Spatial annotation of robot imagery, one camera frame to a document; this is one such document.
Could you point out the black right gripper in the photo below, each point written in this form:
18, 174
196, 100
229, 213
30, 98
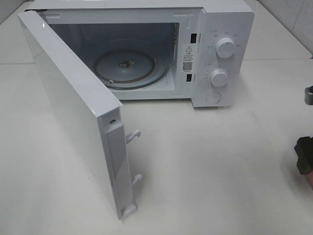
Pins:
304, 151

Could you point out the white microwave oven body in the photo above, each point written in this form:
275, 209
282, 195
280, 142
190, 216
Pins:
183, 31

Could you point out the round door release button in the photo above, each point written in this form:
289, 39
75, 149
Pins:
213, 97

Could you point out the white microwave door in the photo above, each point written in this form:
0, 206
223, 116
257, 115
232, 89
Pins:
87, 110

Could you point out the upper white power knob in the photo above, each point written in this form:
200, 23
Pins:
225, 47

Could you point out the lower white timer knob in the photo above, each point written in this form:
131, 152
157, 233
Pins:
219, 78

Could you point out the glass microwave turntable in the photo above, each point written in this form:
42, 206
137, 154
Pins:
130, 69

